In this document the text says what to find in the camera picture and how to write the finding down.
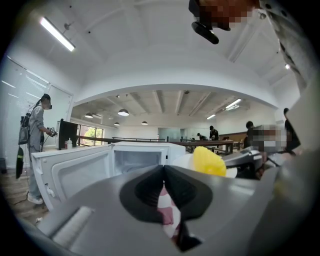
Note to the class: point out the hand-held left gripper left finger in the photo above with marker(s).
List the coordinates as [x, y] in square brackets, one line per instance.
[105, 215]

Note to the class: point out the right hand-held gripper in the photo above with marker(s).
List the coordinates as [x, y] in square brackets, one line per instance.
[273, 161]

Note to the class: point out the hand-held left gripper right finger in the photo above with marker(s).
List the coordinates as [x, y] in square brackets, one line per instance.
[225, 205]

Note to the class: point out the yellow corn cob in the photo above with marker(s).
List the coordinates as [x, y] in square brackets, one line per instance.
[208, 160]

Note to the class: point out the white microwave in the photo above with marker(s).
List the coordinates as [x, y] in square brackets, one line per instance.
[72, 172]

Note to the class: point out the long dark wooden table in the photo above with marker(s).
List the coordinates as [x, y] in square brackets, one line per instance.
[220, 143]

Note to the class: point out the long ceiling light tube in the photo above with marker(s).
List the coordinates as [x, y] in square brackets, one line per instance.
[57, 33]
[211, 116]
[287, 66]
[233, 103]

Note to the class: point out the red white checkered tablecloth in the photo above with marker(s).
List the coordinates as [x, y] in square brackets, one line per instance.
[168, 210]

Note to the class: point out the metal railing with wooden handrail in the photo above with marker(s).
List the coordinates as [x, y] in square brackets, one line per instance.
[100, 138]

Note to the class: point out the window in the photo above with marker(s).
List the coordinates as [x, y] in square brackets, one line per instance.
[91, 135]

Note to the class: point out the black monitor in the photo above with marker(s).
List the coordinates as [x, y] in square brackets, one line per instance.
[67, 133]

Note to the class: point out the black green bag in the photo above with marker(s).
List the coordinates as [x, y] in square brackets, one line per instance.
[19, 162]

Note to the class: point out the large pendant lamp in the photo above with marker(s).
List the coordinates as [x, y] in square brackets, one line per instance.
[123, 112]

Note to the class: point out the person's grey sweatshirt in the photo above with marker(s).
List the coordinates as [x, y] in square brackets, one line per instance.
[287, 50]

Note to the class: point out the person's head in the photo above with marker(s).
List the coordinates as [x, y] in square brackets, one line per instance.
[217, 15]

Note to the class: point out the black head camera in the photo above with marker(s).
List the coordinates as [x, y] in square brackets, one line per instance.
[205, 32]

